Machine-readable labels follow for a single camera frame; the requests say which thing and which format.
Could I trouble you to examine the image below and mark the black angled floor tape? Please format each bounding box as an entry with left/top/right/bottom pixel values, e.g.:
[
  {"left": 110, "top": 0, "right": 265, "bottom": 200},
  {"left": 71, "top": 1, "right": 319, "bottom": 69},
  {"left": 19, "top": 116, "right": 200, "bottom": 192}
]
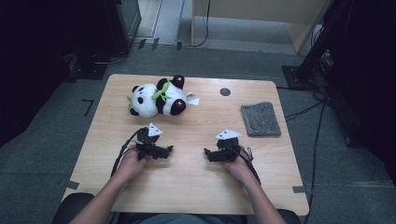
[{"left": 81, "top": 98, "right": 95, "bottom": 118}]

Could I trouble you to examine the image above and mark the dark cabinet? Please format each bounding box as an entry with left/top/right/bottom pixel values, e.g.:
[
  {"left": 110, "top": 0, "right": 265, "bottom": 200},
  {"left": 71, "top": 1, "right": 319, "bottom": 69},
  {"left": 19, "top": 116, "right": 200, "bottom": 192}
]
[{"left": 102, "top": 0, "right": 143, "bottom": 57}]

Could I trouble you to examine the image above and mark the light wooden cabinet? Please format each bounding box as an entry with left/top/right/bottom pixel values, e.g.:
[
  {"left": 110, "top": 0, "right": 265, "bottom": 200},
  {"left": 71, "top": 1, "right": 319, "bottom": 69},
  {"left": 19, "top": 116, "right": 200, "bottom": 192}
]
[{"left": 190, "top": 0, "right": 331, "bottom": 54}]

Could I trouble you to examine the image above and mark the person's left hand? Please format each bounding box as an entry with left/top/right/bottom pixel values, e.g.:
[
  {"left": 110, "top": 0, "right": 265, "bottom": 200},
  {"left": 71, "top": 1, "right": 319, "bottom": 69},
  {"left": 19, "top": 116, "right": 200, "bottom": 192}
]
[{"left": 114, "top": 148, "right": 153, "bottom": 185}]

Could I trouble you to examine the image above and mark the long black floor cable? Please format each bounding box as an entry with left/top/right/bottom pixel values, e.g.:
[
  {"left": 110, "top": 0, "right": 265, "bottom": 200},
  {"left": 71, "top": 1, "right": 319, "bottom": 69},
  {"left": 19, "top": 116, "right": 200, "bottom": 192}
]
[{"left": 303, "top": 99, "right": 327, "bottom": 224}]

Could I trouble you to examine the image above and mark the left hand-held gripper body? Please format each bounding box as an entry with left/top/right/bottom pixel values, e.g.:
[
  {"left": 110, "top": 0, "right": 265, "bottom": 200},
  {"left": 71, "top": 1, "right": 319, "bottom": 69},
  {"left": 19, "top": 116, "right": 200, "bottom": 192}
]
[{"left": 134, "top": 121, "right": 163, "bottom": 161}]

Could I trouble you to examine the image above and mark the black metal stand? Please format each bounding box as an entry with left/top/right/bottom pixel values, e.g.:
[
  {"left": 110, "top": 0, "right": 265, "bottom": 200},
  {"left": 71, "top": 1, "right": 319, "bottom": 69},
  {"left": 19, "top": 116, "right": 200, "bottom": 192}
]
[{"left": 281, "top": 0, "right": 354, "bottom": 91}]

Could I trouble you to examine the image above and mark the hand-held gripper cable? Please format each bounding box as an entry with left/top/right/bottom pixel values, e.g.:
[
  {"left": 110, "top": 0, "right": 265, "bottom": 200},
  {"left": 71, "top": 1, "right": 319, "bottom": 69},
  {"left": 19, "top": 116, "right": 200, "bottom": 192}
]
[
  {"left": 232, "top": 145, "right": 262, "bottom": 185},
  {"left": 110, "top": 126, "right": 149, "bottom": 179}
]

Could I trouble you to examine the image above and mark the left hand-held gripper cable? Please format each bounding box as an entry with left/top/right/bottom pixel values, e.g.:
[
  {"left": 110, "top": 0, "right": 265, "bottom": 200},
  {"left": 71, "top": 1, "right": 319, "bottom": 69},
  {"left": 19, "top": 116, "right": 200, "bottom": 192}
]
[{"left": 110, "top": 126, "right": 149, "bottom": 179}]

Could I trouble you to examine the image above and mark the grey cloth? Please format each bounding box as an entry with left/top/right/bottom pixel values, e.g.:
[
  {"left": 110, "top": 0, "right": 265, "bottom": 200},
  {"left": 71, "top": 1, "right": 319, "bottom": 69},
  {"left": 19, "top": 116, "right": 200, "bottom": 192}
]
[{"left": 240, "top": 101, "right": 282, "bottom": 138}]

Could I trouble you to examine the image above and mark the grey cable loop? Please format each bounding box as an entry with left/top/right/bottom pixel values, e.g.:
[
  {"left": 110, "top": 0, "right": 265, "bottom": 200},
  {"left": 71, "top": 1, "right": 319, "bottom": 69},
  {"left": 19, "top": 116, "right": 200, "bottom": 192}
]
[{"left": 92, "top": 50, "right": 129, "bottom": 65}]

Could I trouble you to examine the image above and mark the right hand-held gripper cable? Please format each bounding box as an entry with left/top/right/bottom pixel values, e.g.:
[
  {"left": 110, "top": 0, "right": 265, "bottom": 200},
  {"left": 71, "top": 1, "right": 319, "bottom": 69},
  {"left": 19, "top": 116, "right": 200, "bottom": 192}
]
[{"left": 232, "top": 145, "right": 262, "bottom": 185}]

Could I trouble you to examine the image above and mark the panda plush toy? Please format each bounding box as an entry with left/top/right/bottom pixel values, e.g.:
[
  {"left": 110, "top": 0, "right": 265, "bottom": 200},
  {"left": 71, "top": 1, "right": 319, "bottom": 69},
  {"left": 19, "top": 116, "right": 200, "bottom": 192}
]
[{"left": 126, "top": 74, "right": 201, "bottom": 119}]

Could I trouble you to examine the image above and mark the person's clothing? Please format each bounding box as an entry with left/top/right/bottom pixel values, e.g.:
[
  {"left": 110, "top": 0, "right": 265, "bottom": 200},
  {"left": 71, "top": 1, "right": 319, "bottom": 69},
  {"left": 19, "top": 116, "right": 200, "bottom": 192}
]
[{"left": 116, "top": 213, "right": 250, "bottom": 224}]

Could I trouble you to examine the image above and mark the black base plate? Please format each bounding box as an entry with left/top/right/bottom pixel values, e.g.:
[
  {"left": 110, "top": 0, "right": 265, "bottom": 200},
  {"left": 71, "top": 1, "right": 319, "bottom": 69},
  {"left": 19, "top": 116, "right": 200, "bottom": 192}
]
[{"left": 66, "top": 54, "right": 108, "bottom": 81}]

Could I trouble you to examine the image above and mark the short black floor cable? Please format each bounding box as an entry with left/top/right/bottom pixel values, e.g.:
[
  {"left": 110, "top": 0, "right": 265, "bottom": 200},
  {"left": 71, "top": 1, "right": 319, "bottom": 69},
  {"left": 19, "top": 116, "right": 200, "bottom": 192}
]
[{"left": 284, "top": 101, "right": 326, "bottom": 123}]

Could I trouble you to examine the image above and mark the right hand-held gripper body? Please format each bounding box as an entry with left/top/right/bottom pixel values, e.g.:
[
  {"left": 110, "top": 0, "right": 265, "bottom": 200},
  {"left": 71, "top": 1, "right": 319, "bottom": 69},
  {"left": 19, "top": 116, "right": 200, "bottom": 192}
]
[{"left": 215, "top": 128, "right": 243, "bottom": 162}]

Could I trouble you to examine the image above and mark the dark curtain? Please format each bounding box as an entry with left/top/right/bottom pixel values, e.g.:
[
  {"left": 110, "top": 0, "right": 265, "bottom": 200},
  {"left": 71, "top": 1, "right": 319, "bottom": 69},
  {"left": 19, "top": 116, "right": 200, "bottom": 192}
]
[
  {"left": 0, "top": 0, "right": 108, "bottom": 147},
  {"left": 323, "top": 0, "right": 396, "bottom": 188}
]

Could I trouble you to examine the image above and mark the black hanging cable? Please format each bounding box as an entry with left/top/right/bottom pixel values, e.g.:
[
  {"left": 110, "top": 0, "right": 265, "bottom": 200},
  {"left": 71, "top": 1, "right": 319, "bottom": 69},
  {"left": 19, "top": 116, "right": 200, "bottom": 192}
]
[{"left": 186, "top": 0, "right": 212, "bottom": 49}]

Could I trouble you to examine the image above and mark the tangled cable bundle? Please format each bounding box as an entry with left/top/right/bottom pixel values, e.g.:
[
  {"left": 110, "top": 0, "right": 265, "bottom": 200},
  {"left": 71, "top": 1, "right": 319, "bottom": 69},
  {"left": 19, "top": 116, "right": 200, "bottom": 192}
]
[{"left": 312, "top": 49, "right": 334, "bottom": 94}]

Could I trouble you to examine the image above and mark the black chair armrest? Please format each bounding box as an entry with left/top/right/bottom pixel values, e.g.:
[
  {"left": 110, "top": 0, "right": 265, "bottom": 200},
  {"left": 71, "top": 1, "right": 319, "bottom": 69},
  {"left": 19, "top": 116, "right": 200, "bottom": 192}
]
[
  {"left": 50, "top": 192, "right": 95, "bottom": 224},
  {"left": 276, "top": 208, "right": 302, "bottom": 224}
]

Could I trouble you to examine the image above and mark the person's right hand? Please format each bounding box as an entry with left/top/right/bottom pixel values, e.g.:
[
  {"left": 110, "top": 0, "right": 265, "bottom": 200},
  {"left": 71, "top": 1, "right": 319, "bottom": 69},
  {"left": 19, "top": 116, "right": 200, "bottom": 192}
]
[{"left": 222, "top": 153, "right": 260, "bottom": 188}]

